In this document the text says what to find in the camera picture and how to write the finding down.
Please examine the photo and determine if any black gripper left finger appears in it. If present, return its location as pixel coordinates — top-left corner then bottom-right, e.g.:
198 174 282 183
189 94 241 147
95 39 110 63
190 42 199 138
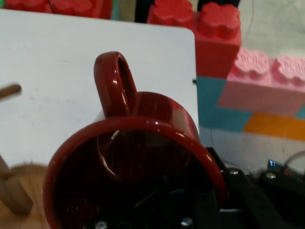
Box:
94 175 221 229

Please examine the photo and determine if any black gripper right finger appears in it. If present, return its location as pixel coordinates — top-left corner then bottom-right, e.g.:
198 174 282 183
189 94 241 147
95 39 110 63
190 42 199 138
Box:
206 147 305 229

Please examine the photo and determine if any dark red ceramic mug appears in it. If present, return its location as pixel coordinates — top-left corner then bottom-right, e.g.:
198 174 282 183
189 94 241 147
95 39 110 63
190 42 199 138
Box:
42 51 227 229

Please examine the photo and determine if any orange foam building block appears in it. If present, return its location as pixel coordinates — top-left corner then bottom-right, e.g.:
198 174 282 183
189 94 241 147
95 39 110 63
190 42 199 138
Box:
242 112 305 142

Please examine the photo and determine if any teal foam building block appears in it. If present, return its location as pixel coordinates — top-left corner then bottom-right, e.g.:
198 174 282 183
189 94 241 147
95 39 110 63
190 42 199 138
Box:
196 75 254 132

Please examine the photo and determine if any pink foam building block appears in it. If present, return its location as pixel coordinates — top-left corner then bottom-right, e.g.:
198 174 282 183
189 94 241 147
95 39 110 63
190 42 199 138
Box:
216 47 305 118

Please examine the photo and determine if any red foam building block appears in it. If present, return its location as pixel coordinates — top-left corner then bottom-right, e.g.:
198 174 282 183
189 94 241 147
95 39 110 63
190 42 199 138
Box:
147 0 242 78
0 0 113 20

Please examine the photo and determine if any wooden mug tree stand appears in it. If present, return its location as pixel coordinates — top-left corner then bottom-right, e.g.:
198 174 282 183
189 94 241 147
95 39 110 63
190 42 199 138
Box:
0 83 51 229

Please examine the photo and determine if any thin grey cable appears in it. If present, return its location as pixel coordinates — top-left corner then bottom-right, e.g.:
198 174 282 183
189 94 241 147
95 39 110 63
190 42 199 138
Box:
283 149 305 168

